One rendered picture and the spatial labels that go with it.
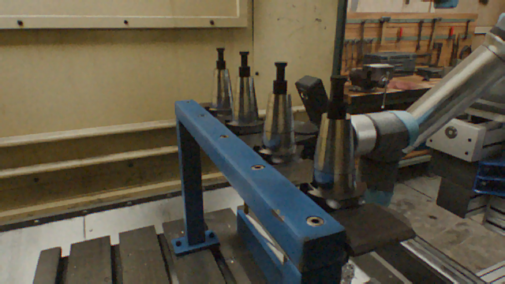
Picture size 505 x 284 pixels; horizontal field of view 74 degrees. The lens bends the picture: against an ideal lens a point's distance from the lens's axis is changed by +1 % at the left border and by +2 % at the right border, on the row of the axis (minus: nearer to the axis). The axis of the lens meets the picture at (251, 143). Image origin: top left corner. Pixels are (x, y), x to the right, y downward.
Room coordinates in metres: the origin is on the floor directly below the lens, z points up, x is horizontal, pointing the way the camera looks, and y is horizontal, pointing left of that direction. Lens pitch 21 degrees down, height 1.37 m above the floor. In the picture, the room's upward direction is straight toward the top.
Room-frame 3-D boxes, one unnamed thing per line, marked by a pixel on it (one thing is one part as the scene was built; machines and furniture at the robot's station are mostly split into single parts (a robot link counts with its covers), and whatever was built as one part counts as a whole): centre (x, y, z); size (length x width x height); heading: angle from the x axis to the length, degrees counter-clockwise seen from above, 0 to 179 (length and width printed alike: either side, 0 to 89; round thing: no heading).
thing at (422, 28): (3.04, -1.53, 0.71); 2.21 x 0.95 x 1.43; 114
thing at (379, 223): (0.24, -0.10, 1.21); 0.07 x 0.05 x 0.01; 113
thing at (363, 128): (0.58, -0.18, 1.17); 0.08 x 0.05 x 0.08; 23
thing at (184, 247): (0.62, 0.13, 1.05); 0.10 x 0.05 x 0.30; 113
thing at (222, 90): (0.59, 0.05, 1.26); 0.04 x 0.04 x 0.07
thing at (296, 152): (0.39, -0.03, 1.21); 0.06 x 0.06 x 0.03
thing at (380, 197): (0.62, -0.26, 1.07); 0.11 x 0.08 x 0.11; 158
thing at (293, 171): (0.34, -0.06, 1.21); 0.07 x 0.05 x 0.01; 113
